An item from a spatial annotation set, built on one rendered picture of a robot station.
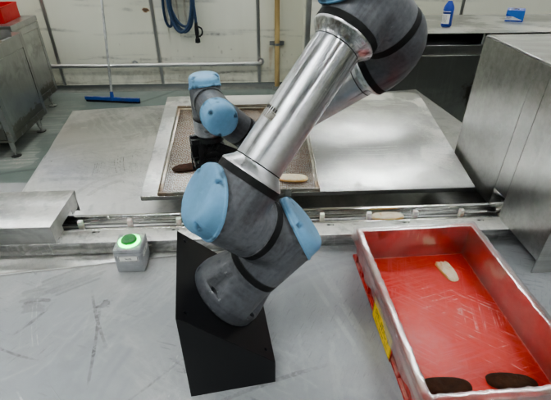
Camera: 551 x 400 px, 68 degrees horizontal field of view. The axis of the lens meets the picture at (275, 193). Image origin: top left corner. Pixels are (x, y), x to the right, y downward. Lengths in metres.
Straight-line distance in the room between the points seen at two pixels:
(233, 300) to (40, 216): 0.68
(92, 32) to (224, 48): 1.40
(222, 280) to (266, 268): 0.09
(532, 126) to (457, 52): 1.80
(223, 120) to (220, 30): 3.91
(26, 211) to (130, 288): 0.39
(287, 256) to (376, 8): 0.43
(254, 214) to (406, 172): 0.84
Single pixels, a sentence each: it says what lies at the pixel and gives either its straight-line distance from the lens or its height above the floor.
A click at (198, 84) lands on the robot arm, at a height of 1.27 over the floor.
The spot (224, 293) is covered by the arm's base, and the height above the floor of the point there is 1.02.
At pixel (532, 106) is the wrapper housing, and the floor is 1.19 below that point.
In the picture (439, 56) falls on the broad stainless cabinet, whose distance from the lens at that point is 2.95.
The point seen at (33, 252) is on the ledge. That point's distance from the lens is 1.30.
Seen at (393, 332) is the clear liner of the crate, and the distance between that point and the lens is 0.87.
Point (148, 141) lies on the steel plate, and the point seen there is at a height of 0.82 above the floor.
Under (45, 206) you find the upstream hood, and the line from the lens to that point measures 1.32.
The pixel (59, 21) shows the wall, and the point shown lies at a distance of 5.15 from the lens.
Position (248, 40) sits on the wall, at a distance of 4.78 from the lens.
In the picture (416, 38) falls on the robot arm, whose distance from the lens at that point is 0.78.
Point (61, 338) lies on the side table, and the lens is 1.06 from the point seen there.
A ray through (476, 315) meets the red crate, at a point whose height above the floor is 0.82.
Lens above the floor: 1.58
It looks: 33 degrees down
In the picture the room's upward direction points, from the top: straight up
